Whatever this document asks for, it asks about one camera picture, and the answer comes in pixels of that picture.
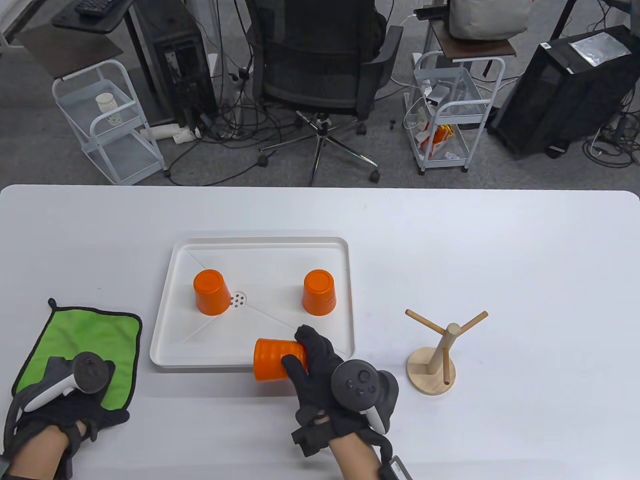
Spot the white plastic pipe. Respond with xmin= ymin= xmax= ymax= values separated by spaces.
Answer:
xmin=139 ymin=124 xmax=203 ymax=146

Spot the silver foil bag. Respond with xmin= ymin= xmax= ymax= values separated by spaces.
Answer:
xmin=569 ymin=32 xmax=632 ymax=67

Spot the grey white controller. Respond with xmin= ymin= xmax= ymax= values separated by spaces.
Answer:
xmin=331 ymin=360 xmax=400 ymax=435
xmin=22 ymin=351 xmax=116 ymax=413

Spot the orange snack packet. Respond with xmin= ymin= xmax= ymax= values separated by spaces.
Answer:
xmin=421 ymin=125 xmax=453 ymax=156

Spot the orange cup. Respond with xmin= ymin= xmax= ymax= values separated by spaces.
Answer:
xmin=253 ymin=338 xmax=308 ymax=383
xmin=193 ymin=269 xmax=232 ymax=316
xmin=302 ymin=270 xmax=337 ymax=316

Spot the black computer tower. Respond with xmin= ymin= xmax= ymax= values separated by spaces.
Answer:
xmin=125 ymin=0 xmax=219 ymax=132
xmin=487 ymin=25 xmax=640 ymax=160

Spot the white metal cart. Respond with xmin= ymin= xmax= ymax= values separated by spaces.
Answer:
xmin=52 ymin=60 xmax=168 ymax=186
xmin=413 ymin=51 xmax=506 ymax=175

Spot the black office chair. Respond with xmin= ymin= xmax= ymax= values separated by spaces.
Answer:
xmin=246 ymin=0 xmax=405 ymax=187

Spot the white power adapter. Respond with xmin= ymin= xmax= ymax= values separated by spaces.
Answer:
xmin=422 ymin=82 xmax=451 ymax=107

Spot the black power bank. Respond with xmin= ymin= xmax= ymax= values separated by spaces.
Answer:
xmin=414 ymin=5 xmax=451 ymax=22

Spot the wooden cup rack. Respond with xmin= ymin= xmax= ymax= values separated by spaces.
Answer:
xmin=405 ymin=309 xmax=489 ymax=396

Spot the black desk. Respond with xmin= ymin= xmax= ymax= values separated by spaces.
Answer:
xmin=51 ymin=0 xmax=138 ymax=35

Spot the white plastic tray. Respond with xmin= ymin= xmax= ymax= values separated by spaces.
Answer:
xmin=150 ymin=237 xmax=356 ymax=373

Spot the beige fabric bag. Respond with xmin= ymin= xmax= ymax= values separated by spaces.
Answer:
xmin=448 ymin=0 xmax=531 ymax=41

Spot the person's right forearm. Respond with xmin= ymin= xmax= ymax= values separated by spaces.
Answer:
xmin=327 ymin=432 xmax=386 ymax=480

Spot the person's right hand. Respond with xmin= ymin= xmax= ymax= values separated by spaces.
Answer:
xmin=280 ymin=325 xmax=396 ymax=457

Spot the person's left forearm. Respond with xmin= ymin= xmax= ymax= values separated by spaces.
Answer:
xmin=0 ymin=425 xmax=76 ymax=480

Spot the tangle of black cables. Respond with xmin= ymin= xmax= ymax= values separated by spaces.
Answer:
xmin=165 ymin=50 xmax=306 ymax=187

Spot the grey white left controller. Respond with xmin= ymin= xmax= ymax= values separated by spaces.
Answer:
xmin=22 ymin=351 xmax=116 ymax=413

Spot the black keyboard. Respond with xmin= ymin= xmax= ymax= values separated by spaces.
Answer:
xmin=75 ymin=0 xmax=117 ymax=18

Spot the black right wrist tracker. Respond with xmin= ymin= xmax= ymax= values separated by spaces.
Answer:
xmin=377 ymin=454 xmax=413 ymax=480

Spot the person's left hand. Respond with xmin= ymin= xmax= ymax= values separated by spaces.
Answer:
xmin=2 ymin=382 xmax=131 ymax=456

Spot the grey white right controller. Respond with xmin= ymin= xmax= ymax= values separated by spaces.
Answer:
xmin=331 ymin=360 xmax=400 ymax=435

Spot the brown wooden board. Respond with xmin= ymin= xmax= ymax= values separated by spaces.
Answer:
xmin=431 ymin=20 xmax=517 ymax=62
xmin=14 ymin=24 xmax=124 ymax=80

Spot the green grey hand towel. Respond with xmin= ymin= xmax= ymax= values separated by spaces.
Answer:
xmin=11 ymin=298 xmax=143 ymax=412

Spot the white plastic bottle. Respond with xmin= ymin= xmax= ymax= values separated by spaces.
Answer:
xmin=95 ymin=93 xmax=123 ymax=126

